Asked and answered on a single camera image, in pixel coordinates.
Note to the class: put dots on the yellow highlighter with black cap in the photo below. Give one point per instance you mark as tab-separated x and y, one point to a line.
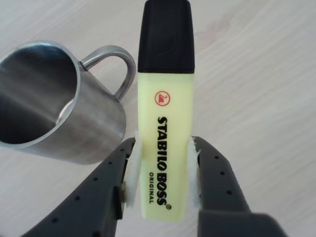
165	74

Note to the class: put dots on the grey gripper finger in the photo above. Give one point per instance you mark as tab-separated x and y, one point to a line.
219	182
93	192

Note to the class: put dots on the silver metal cup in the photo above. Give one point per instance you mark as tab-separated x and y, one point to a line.
98	123

